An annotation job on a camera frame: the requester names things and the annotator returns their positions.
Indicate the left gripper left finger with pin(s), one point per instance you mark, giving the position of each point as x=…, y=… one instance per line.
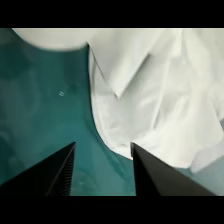
x=53, y=175

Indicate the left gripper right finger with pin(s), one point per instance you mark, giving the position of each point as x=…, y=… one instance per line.
x=156, y=176

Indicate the white shirt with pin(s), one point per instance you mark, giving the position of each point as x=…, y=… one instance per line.
x=156, y=93

